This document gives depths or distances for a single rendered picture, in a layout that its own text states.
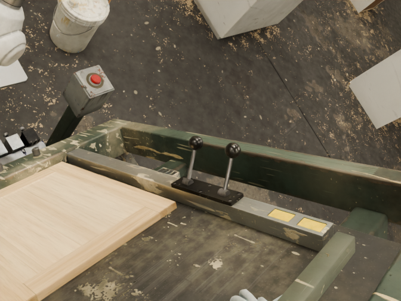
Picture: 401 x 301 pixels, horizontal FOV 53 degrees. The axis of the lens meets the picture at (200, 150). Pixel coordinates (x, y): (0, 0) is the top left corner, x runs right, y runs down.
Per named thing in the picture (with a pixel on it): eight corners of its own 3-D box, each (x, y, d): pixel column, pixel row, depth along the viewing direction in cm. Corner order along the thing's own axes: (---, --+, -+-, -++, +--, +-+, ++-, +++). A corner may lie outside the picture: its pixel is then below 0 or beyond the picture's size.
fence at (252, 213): (81, 157, 144) (78, 147, 142) (334, 239, 81) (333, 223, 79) (69, 163, 141) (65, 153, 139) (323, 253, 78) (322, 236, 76)
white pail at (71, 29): (79, 15, 279) (102, -35, 243) (101, 51, 276) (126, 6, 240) (36, 21, 258) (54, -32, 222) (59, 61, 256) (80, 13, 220)
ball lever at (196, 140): (186, 186, 105) (196, 135, 105) (197, 189, 103) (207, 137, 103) (176, 184, 102) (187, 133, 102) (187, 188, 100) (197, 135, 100)
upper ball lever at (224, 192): (221, 196, 97) (233, 142, 97) (234, 200, 95) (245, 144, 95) (212, 196, 94) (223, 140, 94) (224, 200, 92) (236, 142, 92)
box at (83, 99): (85, 86, 171) (99, 63, 158) (100, 110, 171) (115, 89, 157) (61, 95, 164) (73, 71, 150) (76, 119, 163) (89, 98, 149)
